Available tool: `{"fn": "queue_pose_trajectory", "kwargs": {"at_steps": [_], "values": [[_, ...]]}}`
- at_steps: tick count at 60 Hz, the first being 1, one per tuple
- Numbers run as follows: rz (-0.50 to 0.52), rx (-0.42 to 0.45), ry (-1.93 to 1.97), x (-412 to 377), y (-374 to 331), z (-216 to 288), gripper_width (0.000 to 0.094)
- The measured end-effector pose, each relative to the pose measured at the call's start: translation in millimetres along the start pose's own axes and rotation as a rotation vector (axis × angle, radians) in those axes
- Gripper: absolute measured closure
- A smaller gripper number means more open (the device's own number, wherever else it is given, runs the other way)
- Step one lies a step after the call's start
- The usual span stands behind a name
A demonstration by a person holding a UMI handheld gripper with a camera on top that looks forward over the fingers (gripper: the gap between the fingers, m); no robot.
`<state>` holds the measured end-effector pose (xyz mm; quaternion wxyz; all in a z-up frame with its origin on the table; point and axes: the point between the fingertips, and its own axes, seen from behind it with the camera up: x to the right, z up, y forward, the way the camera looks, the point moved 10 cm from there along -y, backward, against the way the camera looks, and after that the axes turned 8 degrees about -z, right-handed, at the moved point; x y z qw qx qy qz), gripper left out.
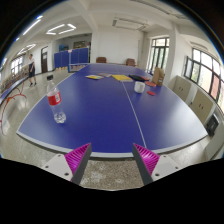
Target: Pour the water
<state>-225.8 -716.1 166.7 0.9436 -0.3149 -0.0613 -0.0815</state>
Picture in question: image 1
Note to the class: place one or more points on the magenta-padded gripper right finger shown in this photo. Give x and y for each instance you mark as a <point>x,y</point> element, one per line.
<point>148,158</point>

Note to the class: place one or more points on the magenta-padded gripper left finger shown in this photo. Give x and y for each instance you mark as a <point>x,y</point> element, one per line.
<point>76,157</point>

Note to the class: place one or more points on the clear red-labelled drink bottle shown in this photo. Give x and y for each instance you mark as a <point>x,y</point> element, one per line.
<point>55,100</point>

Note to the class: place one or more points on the white mug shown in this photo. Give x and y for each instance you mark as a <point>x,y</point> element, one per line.
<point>139,87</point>

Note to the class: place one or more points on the black bin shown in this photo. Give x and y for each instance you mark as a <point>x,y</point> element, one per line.
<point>212,125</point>

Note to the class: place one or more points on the red table tennis paddle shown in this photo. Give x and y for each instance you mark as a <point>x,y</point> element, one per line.
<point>146,78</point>
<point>150,84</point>

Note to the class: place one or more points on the beige double-door cabinet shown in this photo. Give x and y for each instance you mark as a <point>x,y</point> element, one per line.
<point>181,88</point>
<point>201,106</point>

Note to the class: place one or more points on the black pouch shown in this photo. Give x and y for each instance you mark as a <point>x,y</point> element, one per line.
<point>136,78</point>

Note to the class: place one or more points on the small blue-yellow book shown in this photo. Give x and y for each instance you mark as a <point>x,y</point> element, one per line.
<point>94,77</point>

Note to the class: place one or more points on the brown cardboard box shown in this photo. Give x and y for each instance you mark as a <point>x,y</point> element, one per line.
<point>158,76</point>

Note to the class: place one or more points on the yellow book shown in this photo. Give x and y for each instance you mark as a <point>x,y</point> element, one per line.
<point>122,78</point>

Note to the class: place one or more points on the grey notebook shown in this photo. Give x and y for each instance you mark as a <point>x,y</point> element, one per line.
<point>105,75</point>

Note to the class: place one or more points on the blue-framed grey table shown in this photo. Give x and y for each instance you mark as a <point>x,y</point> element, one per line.
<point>77,67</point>

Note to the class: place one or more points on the red-legged blue table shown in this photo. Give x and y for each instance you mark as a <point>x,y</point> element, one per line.
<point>10,91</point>

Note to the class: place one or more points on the person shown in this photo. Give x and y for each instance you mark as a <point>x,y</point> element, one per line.
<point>32,70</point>

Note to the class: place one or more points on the brown armchair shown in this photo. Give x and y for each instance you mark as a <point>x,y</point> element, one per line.
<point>130,62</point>
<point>101,60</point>

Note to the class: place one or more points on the blue partition screens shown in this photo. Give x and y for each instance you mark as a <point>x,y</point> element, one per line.
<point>71,57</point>

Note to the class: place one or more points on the dark brown door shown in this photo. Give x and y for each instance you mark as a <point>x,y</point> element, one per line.
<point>44,60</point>

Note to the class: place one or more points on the wide black-framed window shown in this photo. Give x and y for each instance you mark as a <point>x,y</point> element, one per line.
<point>206,73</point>

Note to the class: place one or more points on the tall black-framed window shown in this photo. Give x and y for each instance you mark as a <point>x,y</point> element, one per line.
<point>158,53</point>

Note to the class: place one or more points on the ceiling lights group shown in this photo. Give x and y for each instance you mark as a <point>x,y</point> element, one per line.
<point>60,29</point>

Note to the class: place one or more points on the ceiling air conditioner unit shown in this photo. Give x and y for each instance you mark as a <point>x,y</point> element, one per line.
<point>130,24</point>

